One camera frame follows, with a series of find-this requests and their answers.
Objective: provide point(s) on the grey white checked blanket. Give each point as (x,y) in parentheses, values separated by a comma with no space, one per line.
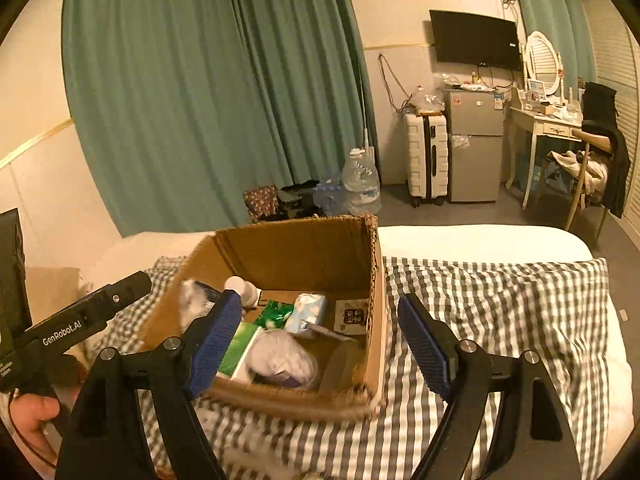
(500,300)

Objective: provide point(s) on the person's left hand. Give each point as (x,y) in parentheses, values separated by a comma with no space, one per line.
(30,410)

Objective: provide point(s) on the brown cardboard box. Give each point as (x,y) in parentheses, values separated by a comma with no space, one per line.
(300,255)

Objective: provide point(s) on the large clear water jug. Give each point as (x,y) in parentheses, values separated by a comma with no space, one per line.
(360,172)

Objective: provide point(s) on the white louvered wardrobe doors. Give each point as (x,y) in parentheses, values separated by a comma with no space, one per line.
(620,85)

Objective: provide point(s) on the pack of water bottles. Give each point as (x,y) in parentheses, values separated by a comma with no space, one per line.
(330,195)

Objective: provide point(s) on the white hard suitcase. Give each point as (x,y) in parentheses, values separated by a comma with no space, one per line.
(425,160)

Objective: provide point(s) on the clear plastic bags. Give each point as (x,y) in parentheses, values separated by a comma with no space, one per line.
(427,100)

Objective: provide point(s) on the wide teal window curtain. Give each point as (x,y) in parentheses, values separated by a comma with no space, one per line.
(200,85)

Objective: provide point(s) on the white oval mirror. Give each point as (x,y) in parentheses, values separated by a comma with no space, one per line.
(542,62)

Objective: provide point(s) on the black bag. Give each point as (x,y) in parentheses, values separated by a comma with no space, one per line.
(297,200)

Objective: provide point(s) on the narrow teal window curtain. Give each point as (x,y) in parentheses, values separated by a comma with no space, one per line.
(545,5)

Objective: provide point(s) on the green white medicine box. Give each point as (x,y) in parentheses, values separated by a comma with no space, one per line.
(240,347)

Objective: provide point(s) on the green patterned sachet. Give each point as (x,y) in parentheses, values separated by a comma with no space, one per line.
(272,315)

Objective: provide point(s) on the clear plastic wrapper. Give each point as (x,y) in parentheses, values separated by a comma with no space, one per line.
(192,305)

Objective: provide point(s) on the white plastic bottle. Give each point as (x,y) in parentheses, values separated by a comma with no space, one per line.
(240,287)

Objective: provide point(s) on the wooden chair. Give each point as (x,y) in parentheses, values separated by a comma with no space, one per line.
(582,170)

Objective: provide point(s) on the black wall television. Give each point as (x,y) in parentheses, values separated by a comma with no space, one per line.
(475,40)

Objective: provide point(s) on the thin white pole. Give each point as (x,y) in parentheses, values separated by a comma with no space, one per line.
(366,125)

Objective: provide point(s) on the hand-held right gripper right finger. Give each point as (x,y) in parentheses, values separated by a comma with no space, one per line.
(425,350)

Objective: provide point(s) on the white dressing table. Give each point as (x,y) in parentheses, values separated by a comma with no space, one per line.
(550,125)

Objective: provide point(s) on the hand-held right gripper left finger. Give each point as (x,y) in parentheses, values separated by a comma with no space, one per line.
(220,340)

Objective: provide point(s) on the light crumpled clothes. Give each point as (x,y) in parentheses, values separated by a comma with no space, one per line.
(580,167)

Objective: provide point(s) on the small photo frame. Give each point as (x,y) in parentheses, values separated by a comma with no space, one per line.
(536,89)

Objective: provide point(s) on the blue white tissue packet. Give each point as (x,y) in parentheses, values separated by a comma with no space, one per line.
(307,312)

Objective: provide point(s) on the grey mini fridge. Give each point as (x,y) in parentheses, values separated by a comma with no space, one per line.
(475,150)

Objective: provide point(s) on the black clothing on chair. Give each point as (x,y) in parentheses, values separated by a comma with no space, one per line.
(607,135)

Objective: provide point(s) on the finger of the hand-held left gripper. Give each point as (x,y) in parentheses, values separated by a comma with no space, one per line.
(130,290)

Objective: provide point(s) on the brown patterned gift bag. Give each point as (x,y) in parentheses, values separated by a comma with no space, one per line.
(261,202)

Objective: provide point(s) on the white sachet with dark print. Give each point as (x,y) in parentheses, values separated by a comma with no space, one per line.
(352,316)

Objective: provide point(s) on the clear plastic bottle blue label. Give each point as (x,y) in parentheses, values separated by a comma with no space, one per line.
(282,360)

